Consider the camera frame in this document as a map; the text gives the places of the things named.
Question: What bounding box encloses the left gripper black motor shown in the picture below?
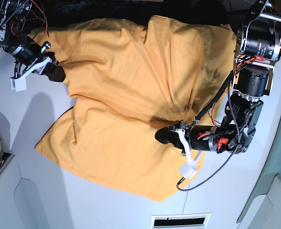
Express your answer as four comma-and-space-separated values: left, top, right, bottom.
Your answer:
154, 120, 219, 171

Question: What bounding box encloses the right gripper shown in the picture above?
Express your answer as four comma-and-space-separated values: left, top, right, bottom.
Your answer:
10, 41, 66, 82

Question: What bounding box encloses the orange yellow t-shirt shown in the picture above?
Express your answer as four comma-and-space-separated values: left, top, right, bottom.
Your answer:
35, 16, 236, 202

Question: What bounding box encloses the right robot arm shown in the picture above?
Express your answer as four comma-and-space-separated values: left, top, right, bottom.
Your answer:
0, 0, 66, 84

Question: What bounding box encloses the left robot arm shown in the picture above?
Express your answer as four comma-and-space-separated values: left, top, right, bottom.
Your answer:
155, 0, 281, 170

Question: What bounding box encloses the white slotted vent plate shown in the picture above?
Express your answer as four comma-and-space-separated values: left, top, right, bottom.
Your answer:
150, 213, 211, 229

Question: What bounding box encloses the white left corner panel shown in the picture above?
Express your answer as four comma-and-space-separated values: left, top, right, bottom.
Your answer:
0, 155, 74, 229

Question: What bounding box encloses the white corner panel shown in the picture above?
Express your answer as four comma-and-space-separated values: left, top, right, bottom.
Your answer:
238, 175, 281, 229
0, 155, 74, 229

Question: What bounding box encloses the white right corner panel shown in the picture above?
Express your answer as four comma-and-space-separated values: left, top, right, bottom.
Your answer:
238, 175, 281, 229

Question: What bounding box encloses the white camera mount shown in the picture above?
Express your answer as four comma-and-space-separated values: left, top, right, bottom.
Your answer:
179, 162, 198, 179
10, 77, 27, 92

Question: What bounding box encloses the right braided black cable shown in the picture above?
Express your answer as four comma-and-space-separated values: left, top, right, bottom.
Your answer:
176, 71, 241, 191

